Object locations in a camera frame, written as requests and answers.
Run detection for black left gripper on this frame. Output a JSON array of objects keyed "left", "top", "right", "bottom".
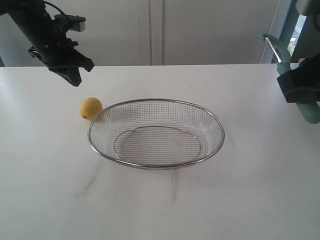
[{"left": 27, "top": 17, "right": 95, "bottom": 87}]

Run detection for teal handled peeler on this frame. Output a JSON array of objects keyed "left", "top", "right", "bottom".
[{"left": 260, "top": 33, "right": 320, "bottom": 124}]

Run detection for yellow lemon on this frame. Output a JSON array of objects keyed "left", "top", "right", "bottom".
[{"left": 79, "top": 97, "right": 103, "bottom": 120}]

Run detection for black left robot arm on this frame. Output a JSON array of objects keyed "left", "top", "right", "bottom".
[{"left": 0, "top": 0, "right": 94, "bottom": 87}]

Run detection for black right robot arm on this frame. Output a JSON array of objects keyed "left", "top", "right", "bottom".
[{"left": 277, "top": 0, "right": 320, "bottom": 103}]

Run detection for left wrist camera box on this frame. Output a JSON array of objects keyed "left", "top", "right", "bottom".
[{"left": 54, "top": 14, "right": 86, "bottom": 33}]

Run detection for oval metal wire basket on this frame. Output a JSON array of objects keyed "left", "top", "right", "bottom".
[{"left": 87, "top": 98, "right": 225, "bottom": 170}]

